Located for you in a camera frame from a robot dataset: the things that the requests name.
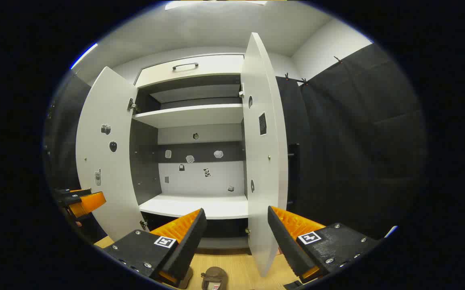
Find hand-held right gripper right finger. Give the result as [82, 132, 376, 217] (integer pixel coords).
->
[268, 205, 380, 282]

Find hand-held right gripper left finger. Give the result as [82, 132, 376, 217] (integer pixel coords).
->
[103, 208, 208, 284]

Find brown fuzzy shoe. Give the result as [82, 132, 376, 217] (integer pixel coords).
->
[201, 266, 229, 290]
[176, 267, 193, 290]

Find white shoe cabinet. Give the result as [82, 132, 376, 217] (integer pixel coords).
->
[75, 32, 300, 278]

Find white cabinet door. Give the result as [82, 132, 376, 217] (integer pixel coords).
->
[75, 66, 146, 242]
[241, 32, 289, 278]

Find white cabinet shelf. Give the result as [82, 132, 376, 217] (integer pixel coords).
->
[132, 104, 244, 129]
[139, 193, 249, 220]

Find black backdrop cloth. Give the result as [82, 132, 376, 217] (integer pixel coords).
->
[275, 42, 426, 238]

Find white drawer front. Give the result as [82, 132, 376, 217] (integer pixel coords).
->
[135, 54, 245, 88]

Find ceiling light strip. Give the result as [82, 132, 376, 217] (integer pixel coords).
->
[164, 0, 267, 10]

